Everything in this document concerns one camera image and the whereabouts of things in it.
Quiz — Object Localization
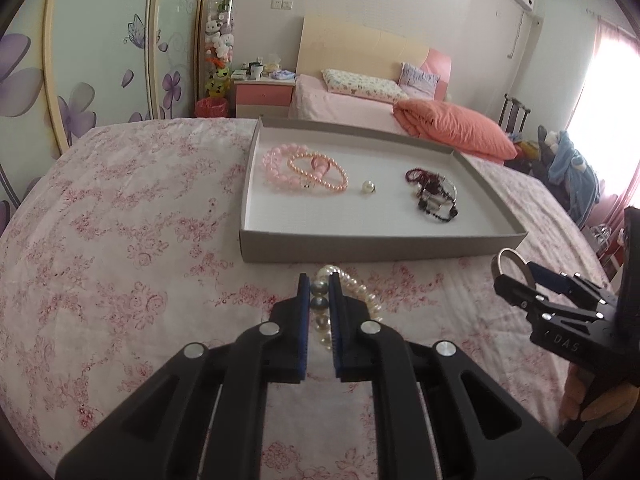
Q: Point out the plush toy display tube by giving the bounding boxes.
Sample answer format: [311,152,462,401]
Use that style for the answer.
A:
[204,0,242,101]

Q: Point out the pink nightstand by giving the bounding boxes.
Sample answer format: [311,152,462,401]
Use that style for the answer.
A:
[231,77,296,120]

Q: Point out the black bead bracelet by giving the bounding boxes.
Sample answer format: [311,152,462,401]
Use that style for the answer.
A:
[412,180,460,224]

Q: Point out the dark wooden chair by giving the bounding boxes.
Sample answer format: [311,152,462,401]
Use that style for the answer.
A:
[498,93,531,133]

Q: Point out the pink curtain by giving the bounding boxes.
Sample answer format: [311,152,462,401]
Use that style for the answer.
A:
[567,15,640,211]

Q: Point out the beige and pink headboard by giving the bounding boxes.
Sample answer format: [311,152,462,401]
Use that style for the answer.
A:
[296,15,452,103]

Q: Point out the purple print pillow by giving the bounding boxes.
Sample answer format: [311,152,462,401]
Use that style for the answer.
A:
[398,62,441,98]

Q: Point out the blue bathrobe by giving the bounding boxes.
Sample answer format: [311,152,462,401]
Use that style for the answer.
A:
[547,130,601,226]

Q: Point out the dark red bead bracelet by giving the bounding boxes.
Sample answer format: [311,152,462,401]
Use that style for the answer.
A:
[405,167,443,188]

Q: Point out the floral pillow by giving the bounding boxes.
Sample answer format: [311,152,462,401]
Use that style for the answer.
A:
[321,68,410,103]

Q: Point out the air conditioner pipe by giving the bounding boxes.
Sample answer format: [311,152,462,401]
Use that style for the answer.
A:
[507,10,525,59]

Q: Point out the black office chair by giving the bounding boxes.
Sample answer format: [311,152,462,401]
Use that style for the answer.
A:
[536,125,561,181]

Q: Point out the silver ring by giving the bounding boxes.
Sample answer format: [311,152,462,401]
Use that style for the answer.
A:
[491,247,532,288]

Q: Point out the red trash bin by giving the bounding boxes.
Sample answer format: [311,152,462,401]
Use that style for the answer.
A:
[195,97,231,120]

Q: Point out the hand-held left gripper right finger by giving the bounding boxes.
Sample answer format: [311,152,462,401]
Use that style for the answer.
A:
[330,271,584,480]

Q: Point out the person's right hand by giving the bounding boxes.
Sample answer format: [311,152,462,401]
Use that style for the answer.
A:
[559,361,640,423]

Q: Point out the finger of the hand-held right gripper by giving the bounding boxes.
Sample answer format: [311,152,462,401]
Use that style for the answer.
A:
[493,273,619,334]
[526,262,619,312]

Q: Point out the orange duvet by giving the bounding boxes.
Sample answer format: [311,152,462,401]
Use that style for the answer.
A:
[392,99,518,163]

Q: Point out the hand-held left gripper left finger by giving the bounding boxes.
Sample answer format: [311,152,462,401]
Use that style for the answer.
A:
[55,273,308,480]

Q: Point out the floral glass wardrobe doors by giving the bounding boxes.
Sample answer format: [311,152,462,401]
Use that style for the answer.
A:
[0,0,211,221]

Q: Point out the thin silver bangle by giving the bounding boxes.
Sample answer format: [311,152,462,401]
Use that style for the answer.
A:
[417,175,458,211]

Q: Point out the chunky pink bead bracelet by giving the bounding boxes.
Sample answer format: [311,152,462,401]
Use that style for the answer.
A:
[261,143,321,192]

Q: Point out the pink floral bed sheet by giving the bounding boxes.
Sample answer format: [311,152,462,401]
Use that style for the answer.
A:
[0,117,616,480]

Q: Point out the pink pearl bracelet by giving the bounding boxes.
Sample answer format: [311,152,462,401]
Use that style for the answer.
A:
[287,152,349,193]

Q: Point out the grey cardboard tray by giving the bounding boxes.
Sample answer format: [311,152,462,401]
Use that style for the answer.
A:
[238,116,529,264]

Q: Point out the pink bed mattress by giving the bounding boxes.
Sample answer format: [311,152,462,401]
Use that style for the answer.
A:
[289,74,426,136]

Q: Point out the white pearl bracelet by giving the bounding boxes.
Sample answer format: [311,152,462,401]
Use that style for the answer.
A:
[311,265,383,356]

